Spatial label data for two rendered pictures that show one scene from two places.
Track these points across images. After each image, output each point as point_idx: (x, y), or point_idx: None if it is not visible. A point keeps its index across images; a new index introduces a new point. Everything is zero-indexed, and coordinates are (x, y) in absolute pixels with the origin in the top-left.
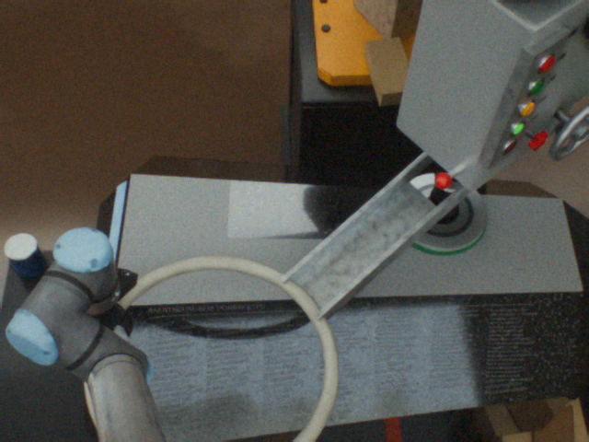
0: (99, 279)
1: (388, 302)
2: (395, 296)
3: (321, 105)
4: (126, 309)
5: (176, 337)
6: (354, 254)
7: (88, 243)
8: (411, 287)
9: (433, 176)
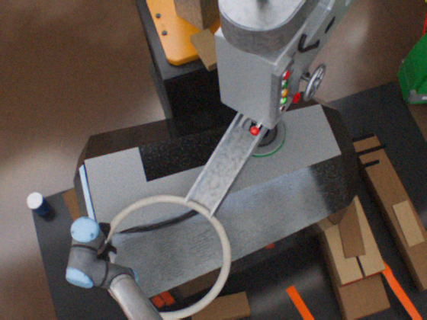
0: (97, 241)
1: (245, 192)
2: (248, 187)
3: (174, 78)
4: None
5: (138, 244)
6: (219, 174)
7: (85, 225)
8: (255, 180)
9: None
